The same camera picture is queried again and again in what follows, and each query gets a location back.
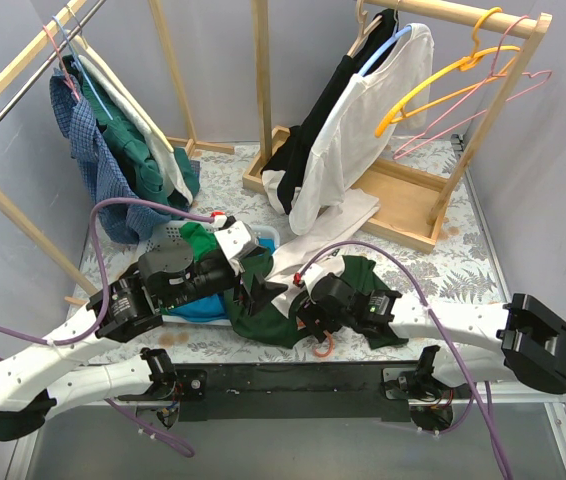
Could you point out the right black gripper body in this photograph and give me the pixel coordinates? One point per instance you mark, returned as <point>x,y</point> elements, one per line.
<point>310,310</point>

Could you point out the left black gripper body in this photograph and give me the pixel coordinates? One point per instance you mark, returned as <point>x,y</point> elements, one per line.
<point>246,286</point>

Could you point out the teal blue t shirt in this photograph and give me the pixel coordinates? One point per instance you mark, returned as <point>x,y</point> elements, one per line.
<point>214,307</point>

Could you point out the dark green t shirt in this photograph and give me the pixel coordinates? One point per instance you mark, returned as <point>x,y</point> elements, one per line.
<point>277,323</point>

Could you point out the orange hanger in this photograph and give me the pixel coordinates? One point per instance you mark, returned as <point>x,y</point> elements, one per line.
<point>324,349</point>

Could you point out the white plastic basket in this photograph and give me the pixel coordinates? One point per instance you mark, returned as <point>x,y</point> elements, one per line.
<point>166,235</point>

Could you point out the yellow hanger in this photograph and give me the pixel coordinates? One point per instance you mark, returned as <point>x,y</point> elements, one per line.
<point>398,113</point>

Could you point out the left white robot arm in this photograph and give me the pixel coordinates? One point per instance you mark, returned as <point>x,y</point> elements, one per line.
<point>54,375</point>

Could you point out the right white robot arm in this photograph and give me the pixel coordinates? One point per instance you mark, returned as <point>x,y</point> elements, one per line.
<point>521,340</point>

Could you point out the blue checked shirt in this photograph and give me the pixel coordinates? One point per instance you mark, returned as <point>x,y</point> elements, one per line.
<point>123,223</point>

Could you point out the black t shirt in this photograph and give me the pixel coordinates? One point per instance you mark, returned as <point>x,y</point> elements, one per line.
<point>282,175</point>

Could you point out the white t shirt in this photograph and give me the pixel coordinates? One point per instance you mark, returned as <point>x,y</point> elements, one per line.
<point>346,145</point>

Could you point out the pink hanger on left rack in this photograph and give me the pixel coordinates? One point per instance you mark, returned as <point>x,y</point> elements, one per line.
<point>67,79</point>

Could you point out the light blue hanger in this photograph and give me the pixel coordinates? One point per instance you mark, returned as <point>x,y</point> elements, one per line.
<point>382,49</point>

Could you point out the cream plastic hanger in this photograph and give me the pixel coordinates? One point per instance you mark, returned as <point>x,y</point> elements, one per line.
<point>102,66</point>

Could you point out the wooden hanger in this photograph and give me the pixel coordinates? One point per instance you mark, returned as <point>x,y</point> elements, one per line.
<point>365,28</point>

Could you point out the white textured garment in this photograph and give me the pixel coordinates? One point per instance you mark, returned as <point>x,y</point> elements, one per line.
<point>174,167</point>

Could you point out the left wooden clothes rack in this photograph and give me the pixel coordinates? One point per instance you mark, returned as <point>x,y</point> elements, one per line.
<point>191,143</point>

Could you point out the wooden clothes rack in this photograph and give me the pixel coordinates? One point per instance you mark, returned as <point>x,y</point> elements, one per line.
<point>413,202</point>
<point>191,143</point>

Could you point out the right wooden clothes rack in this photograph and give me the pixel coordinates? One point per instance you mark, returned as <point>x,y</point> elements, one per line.
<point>413,202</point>

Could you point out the dark green ruffled garment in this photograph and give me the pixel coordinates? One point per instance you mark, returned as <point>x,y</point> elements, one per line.
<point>128,146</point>

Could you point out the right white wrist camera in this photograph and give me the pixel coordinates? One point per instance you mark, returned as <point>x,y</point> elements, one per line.
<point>309,278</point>

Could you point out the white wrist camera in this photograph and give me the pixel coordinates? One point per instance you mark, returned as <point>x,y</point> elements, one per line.
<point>236,243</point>
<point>309,278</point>

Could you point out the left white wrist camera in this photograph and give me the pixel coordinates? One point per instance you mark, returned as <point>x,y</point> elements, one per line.
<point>236,243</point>

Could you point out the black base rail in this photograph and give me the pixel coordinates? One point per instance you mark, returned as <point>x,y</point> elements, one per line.
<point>281,391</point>

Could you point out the blue wire hanger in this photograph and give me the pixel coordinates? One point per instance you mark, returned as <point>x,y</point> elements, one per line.
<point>80,66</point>

